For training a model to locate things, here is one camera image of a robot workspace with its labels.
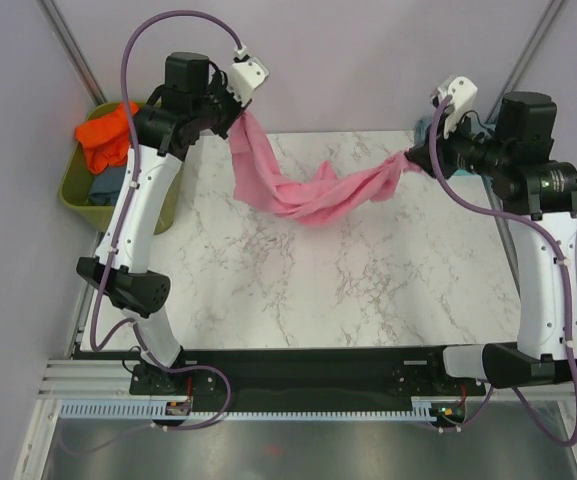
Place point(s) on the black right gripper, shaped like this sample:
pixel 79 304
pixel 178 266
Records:
pixel 443 146

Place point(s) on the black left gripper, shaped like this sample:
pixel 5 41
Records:
pixel 219 85

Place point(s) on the pink t shirt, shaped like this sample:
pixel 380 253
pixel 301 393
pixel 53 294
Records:
pixel 260 183

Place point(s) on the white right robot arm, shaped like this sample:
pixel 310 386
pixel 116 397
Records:
pixel 539 201

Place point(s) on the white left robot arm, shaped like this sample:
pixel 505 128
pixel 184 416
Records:
pixel 196 96

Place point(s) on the folded grey blue t shirt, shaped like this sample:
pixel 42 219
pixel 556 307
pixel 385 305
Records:
pixel 476 127

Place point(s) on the orange t shirt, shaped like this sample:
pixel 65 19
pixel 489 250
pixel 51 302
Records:
pixel 105 140

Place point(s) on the dark blue t shirt in bin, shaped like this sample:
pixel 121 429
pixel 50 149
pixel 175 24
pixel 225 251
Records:
pixel 106 186

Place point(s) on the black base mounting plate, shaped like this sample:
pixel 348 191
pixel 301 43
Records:
pixel 327 399

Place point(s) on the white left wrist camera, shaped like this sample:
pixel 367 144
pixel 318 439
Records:
pixel 246 74

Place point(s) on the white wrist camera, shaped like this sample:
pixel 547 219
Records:
pixel 452 99
pixel 246 74

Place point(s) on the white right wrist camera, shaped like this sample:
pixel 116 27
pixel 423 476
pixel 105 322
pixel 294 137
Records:
pixel 452 99

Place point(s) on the light blue cable duct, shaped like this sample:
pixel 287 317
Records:
pixel 420 409

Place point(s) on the aluminium frame rail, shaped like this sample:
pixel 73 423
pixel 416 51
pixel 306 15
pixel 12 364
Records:
pixel 212 374

